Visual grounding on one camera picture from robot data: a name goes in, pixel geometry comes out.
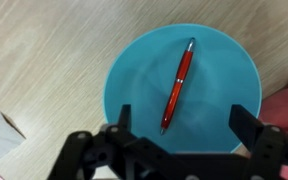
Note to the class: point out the red cloth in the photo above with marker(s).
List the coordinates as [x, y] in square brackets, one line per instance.
[284, 106]

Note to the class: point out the red pen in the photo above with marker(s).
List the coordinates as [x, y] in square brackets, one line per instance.
[180, 76]

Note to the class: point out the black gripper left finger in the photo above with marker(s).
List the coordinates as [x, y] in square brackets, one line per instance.
[80, 153]

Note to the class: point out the blue round plate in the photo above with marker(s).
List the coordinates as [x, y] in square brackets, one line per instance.
[217, 83]

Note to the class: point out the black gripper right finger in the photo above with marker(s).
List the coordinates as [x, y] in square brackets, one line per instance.
[267, 146]

